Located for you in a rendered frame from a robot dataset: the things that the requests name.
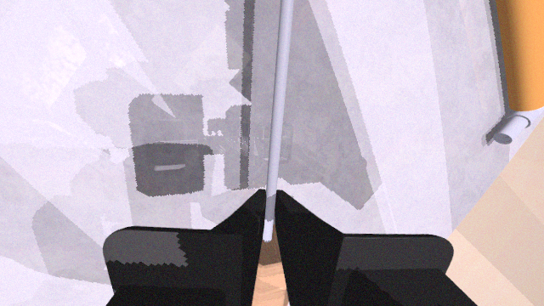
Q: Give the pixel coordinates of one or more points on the small hammer with orange handle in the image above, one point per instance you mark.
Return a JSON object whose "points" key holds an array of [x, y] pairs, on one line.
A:
{"points": [[522, 38]]}

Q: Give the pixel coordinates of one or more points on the wooden-handled metal rod tool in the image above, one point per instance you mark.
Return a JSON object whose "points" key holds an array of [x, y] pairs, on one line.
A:
{"points": [[270, 283]]}

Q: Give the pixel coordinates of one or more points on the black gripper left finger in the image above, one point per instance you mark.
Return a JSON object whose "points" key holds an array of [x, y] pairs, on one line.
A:
{"points": [[224, 257]]}

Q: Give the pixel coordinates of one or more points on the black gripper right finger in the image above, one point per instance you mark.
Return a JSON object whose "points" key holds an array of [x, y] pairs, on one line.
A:
{"points": [[317, 258]]}

